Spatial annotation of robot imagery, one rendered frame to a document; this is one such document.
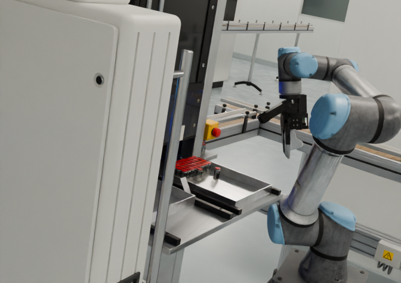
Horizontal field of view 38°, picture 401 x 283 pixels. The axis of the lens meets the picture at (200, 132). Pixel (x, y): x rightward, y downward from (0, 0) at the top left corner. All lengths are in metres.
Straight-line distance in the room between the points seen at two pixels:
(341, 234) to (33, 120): 0.99
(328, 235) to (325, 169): 0.27
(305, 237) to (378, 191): 1.81
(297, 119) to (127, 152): 0.94
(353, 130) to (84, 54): 0.71
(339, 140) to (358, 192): 2.09
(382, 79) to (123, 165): 2.47
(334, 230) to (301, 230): 0.11
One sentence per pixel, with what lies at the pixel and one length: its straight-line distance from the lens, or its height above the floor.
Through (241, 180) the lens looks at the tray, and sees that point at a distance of 2.25.
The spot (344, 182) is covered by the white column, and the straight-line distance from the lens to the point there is 3.59.
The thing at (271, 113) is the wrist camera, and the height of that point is 1.22.
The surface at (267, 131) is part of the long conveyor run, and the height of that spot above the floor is 0.88.
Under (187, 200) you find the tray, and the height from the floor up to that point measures 0.91.
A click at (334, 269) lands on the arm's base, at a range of 1.84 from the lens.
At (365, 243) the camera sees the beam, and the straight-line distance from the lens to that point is 2.98.
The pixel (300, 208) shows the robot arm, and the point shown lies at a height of 1.04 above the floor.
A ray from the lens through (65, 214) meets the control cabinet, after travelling 1.18.
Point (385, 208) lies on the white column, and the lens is 3.54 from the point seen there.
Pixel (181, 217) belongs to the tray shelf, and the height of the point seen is 0.88.
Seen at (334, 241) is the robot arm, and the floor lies 0.94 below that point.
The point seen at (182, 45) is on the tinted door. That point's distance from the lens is 2.13.
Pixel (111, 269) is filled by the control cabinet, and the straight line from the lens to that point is 1.22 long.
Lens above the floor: 1.66
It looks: 16 degrees down
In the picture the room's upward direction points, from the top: 10 degrees clockwise
